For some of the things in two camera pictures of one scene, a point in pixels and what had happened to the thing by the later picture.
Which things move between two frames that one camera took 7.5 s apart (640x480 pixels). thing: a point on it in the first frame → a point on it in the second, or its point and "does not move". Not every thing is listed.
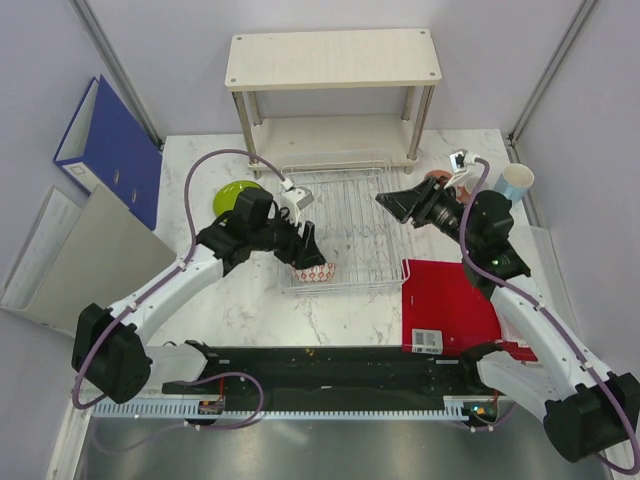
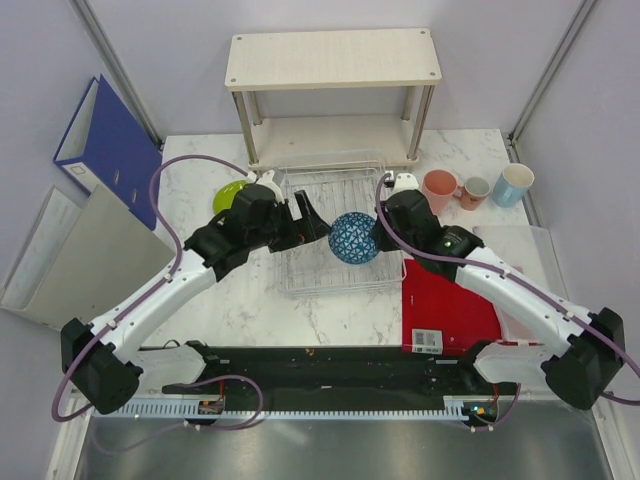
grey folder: [78, 254] does not move
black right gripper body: [439, 209] → [405, 238]
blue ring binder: [106, 146] does not move
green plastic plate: [227, 195] does not move
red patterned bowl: [316, 274] → [352, 237]
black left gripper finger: [311, 252] → [314, 226]
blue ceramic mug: [515, 181] does not move
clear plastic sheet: [529, 245] does not move
